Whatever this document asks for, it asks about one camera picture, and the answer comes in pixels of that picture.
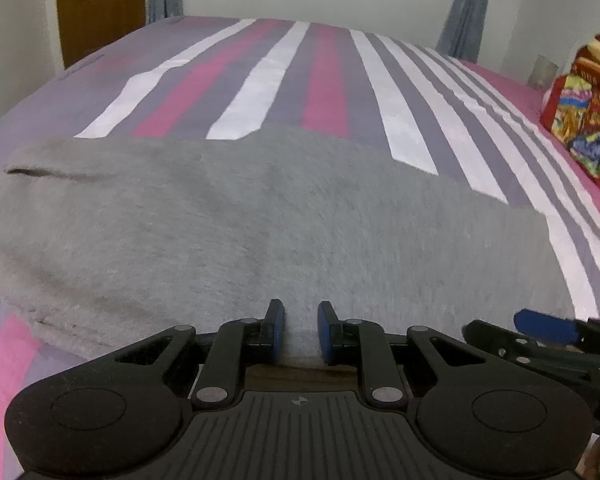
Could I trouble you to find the grey pants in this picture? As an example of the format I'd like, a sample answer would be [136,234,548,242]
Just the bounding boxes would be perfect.
[0,124,588,361]

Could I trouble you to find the brown wooden door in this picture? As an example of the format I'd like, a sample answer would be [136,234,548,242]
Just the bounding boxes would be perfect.
[55,0,147,68]

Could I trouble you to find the striped bed sheet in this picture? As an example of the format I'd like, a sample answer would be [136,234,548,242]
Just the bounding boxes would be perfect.
[0,14,600,480]

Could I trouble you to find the grey bedside stand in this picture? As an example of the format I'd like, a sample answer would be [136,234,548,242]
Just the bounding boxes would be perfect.
[532,55,561,88]

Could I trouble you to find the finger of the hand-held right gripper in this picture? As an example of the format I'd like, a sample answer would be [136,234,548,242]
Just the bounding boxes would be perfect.
[512,309,600,356]
[461,319,600,386]

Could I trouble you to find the colourful patterned pillow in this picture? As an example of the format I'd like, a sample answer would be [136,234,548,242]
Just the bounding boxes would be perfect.
[540,34,600,181]

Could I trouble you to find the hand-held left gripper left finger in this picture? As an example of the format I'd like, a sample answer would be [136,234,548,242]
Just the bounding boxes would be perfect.
[105,299,286,411]

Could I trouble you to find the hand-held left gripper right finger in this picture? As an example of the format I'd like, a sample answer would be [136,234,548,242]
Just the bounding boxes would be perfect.
[317,301,491,408]

